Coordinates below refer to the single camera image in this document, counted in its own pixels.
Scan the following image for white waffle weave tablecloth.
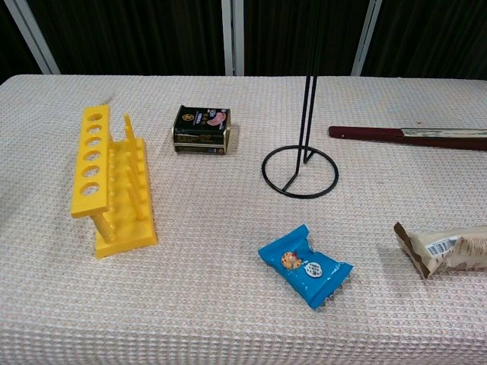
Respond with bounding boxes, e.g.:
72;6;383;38
0;74;487;365

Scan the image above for beige snack wrapper packet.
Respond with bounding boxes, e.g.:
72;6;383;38
393;222;487;281

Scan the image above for white metal frame post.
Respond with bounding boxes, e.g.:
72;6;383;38
221;0;245;76
350;0;380;76
4;0;61;75

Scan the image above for black wire paper holder stand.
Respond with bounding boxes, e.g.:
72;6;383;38
261;0;339;198

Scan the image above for blue cookie snack packet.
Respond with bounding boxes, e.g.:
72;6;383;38
257;224;354;310

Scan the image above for black luncheon meat tin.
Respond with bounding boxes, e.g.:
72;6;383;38
173;104;232;156

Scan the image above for yellow plastic test tube rack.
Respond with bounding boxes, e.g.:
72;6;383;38
70;103;159;260

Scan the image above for dark red folding fan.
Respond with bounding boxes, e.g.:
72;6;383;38
328;125;487;152

